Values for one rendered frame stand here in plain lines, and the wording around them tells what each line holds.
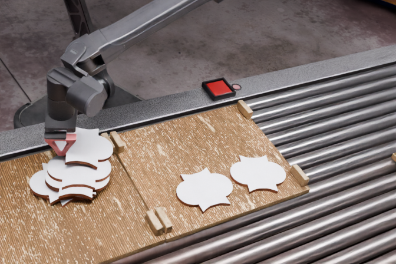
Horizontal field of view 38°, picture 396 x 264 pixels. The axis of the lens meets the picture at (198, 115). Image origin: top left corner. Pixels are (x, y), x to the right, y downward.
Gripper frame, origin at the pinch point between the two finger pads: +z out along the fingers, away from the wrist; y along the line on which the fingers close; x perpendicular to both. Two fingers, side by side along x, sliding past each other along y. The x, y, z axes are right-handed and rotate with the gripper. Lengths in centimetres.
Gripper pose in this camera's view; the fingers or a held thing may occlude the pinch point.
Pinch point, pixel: (62, 141)
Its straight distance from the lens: 137.9
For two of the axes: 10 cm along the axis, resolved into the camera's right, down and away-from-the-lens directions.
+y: -1.2, -6.8, 7.2
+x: -9.8, -0.2, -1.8
